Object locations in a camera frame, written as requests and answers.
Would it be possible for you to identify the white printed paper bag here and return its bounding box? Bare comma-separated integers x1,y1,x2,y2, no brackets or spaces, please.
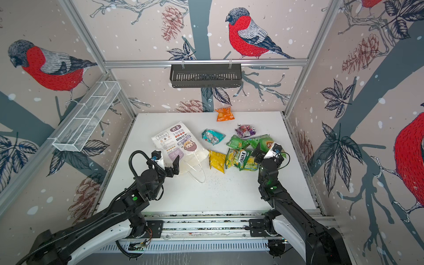
151,121,209,184

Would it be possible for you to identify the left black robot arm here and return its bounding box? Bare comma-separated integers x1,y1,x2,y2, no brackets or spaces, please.
17,150,180,265

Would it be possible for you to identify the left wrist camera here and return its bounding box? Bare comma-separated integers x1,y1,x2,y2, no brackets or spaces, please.
151,150,165,169

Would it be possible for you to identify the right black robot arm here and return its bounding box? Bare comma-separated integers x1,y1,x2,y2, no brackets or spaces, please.
252,144,352,265

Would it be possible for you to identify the left black corrugated cable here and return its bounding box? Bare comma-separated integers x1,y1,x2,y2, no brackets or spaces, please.
14,150,163,265

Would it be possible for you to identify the black hanging wire basket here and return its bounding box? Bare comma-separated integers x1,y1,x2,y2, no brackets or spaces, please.
170,64,242,88

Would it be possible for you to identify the white mesh wall basket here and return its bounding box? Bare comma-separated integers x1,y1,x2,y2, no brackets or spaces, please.
53,81,121,152

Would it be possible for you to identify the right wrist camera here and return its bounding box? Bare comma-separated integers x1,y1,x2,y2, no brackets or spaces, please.
266,142,283,160

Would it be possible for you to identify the aluminium mounting rail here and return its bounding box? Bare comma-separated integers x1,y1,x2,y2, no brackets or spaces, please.
67,211,345,242

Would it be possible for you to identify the right thin black cable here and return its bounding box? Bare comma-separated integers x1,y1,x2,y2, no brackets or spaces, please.
276,152,291,171

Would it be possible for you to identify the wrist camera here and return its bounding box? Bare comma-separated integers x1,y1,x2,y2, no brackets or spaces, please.
266,142,283,160
151,150,165,169

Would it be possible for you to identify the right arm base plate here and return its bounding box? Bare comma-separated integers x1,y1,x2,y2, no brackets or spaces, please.
248,218,280,237

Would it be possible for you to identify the yellow snack packet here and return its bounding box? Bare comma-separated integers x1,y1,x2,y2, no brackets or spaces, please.
209,150,226,173

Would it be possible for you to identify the green Fox's candy packet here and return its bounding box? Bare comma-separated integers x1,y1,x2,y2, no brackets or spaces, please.
225,149,259,171

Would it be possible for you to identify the green chips bag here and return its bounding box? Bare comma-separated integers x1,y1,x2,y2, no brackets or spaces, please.
226,134,287,159

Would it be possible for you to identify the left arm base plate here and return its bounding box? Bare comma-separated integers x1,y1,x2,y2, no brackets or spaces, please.
130,220,164,239

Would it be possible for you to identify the purple candy packet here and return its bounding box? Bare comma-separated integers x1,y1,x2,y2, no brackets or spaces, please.
235,124,256,139

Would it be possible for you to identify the green white snack packet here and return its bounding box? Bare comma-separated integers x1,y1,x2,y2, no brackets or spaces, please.
202,129,225,145

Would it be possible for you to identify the orange snack packet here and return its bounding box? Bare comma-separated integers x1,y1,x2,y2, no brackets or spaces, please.
215,107,235,122

